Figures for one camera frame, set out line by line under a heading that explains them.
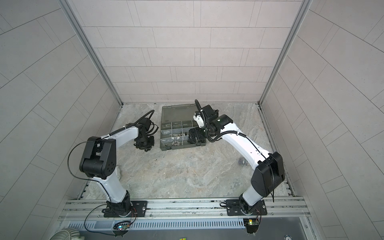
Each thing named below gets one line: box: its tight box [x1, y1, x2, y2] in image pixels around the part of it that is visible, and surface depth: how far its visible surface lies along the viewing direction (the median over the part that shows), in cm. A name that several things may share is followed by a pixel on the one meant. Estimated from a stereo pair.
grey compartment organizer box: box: [160, 104, 206, 151], surface depth 99 cm
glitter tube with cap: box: [238, 158, 250, 167], surface depth 84 cm
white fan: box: [50, 227, 86, 240], surface depth 61 cm
